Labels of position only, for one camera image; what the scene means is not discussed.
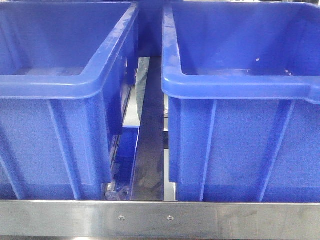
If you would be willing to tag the blue bin front right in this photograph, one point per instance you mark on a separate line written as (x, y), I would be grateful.
(243, 87)

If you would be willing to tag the blue bin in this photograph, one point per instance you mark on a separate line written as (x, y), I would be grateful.
(150, 26)
(243, 87)
(66, 71)

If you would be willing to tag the blue bin front left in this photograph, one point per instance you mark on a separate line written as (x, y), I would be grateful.
(66, 71)

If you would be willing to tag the blue bin rear right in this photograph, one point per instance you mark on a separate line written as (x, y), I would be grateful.
(150, 26)

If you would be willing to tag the steel divider rail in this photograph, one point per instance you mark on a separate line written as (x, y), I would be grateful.
(148, 175)

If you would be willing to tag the steel shelf front rail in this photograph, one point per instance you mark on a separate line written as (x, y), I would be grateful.
(160, 219)

